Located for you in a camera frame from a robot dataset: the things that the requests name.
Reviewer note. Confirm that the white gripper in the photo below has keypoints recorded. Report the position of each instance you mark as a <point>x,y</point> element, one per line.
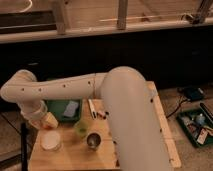
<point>35,112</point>

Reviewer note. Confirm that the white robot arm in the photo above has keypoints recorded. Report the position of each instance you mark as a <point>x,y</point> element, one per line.
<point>133,122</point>

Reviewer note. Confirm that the green plastic cup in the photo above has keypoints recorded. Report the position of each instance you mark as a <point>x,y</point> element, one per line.
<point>81,128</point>

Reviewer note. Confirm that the small metal cup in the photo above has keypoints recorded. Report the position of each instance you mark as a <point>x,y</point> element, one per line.
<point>93,141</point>

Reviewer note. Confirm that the green plastic tray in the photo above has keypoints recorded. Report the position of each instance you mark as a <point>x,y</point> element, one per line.
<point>57,108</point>

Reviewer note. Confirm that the grey blue sponge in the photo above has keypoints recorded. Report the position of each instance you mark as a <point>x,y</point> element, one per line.
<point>71,109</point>

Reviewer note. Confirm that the white marker pen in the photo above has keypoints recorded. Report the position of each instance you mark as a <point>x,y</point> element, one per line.
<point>92,109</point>

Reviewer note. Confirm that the black power adapter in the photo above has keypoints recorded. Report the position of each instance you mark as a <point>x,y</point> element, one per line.
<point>193,93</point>

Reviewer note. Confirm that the green bin on floor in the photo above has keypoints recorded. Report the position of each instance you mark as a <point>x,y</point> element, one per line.
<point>197,126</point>

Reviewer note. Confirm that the black chair frame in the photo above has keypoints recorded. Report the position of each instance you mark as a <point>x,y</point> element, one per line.
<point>19,156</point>

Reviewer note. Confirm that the green handled tool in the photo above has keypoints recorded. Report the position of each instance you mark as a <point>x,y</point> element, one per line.
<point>102,115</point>

